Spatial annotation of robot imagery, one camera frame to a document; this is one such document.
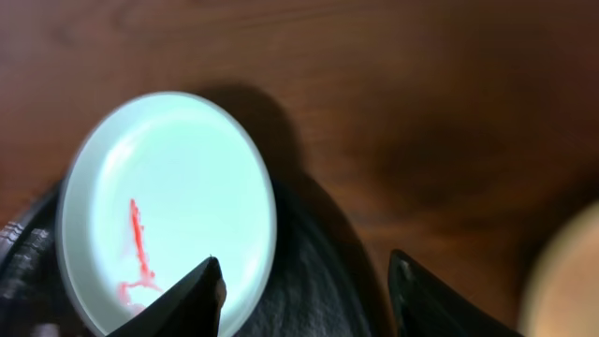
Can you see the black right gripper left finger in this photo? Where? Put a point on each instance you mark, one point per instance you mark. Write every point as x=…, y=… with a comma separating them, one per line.
x=191, y=308

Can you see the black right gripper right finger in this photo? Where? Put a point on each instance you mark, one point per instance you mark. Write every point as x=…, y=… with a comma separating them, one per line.
x=424, y=306

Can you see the mint green plate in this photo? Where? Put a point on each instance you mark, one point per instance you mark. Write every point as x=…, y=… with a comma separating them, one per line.
x=165, y=181

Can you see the yellow plate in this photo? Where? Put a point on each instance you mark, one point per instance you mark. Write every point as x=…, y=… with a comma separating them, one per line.
x=561, y=296

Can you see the round black tray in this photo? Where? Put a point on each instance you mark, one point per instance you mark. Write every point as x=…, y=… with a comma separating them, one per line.
x=310, y=292

